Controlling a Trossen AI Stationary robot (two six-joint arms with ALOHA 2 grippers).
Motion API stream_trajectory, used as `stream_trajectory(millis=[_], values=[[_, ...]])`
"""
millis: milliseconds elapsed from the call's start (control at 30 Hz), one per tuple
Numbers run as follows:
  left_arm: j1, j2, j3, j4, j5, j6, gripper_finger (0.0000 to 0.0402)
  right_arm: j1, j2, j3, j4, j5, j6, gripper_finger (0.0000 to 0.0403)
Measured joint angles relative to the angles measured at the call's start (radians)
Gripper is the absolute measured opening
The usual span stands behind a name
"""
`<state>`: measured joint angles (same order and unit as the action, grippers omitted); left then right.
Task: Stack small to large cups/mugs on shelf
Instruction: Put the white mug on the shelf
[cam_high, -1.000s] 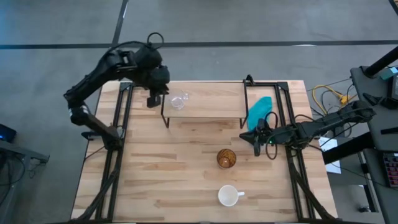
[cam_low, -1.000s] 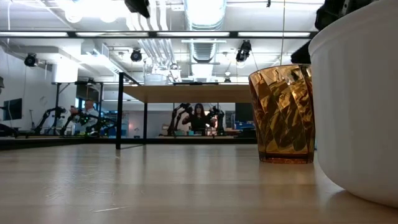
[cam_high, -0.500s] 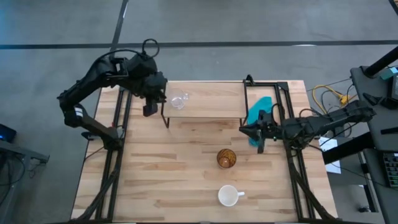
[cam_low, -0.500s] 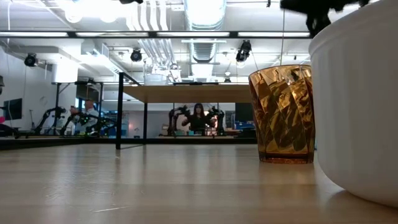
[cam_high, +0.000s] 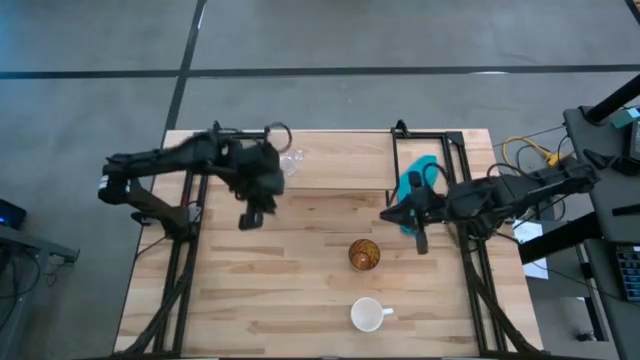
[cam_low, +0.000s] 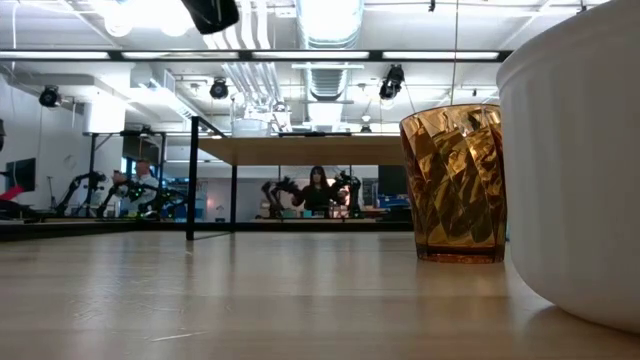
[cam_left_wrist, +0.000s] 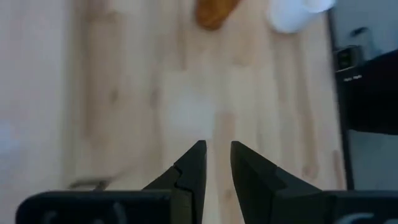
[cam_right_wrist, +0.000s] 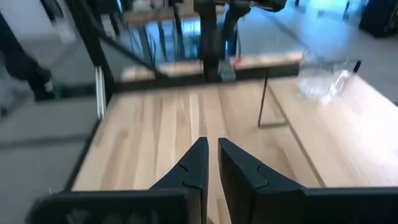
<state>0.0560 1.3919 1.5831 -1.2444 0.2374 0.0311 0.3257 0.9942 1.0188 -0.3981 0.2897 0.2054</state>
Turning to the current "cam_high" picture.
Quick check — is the black diagonal pole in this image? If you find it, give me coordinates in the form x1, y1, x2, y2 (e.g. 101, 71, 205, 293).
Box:
584, 73, 640, 125

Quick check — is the wooden shelf with black legs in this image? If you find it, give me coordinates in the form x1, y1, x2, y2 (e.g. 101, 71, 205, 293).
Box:
259, 128, 401, 207

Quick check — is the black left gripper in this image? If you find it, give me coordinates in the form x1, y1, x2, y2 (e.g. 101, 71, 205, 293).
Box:
230, 141, 287, 216

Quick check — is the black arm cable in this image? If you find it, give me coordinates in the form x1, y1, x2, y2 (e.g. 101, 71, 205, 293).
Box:
485, 161, 534, 182
263, 121, 294, 154

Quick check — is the clear glass cup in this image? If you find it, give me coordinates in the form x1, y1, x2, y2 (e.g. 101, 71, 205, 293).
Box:
278, 148, 305, 177

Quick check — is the amber glass cup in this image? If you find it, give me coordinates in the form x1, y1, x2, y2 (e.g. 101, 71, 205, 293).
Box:
348, 238, 381, 272

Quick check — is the yellow cable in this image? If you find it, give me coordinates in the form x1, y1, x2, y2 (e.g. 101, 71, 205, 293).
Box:
501, 135, 574, 174

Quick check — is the white paper sheet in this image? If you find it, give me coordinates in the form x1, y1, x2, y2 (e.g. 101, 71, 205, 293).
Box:
512, 219, 550, 280

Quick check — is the teal cloth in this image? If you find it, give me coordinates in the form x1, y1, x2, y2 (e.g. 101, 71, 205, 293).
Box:
397, 154, 441, 236

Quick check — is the small teal box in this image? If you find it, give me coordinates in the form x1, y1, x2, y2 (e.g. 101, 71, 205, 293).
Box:
612, 107, 640, 130

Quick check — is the grey side table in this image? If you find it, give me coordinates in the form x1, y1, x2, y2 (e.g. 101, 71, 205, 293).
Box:
0, 224, 81, 360

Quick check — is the white ceramic mug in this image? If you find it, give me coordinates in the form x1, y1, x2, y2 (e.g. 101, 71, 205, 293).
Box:
349, 296, 395, 333

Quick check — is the black device with blue light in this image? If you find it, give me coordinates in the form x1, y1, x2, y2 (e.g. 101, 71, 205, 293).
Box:
0, 198, 28, 231

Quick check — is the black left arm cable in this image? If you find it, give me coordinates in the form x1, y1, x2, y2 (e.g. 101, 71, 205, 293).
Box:
263, 121, 294, 154

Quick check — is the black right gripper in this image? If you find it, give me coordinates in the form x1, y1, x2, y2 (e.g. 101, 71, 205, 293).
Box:
379, 171, 451, 229

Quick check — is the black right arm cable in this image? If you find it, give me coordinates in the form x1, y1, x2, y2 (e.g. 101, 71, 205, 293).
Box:
485, 161, 534, 182

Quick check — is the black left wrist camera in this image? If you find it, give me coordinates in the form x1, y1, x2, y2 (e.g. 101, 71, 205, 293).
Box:
238, 211, 265, 232

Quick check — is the grey equipment cart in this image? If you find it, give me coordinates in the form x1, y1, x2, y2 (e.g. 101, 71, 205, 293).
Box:
563, 104, 640, 360

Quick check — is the black keyboard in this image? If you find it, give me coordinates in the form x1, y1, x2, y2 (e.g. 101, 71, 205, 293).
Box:
615, 244, 640, 303

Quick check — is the black support bar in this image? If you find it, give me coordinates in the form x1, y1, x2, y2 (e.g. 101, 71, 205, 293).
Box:
517, 212, 603, 265

